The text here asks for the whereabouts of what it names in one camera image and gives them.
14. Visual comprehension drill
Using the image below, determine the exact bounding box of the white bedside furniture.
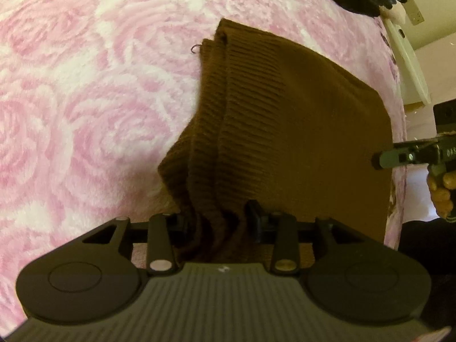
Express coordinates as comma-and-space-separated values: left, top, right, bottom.
380, 2, 431, 105

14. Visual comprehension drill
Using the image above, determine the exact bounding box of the person's right hand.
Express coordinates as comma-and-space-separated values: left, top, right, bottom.
427, 171, 455, 221

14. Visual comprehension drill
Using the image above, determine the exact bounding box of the brown knit button vest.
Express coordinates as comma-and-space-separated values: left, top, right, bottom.
158, 19, 393, 262

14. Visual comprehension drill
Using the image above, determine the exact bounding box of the pink rose floral blanket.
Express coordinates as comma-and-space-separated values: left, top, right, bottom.
1, 0, 406, 336

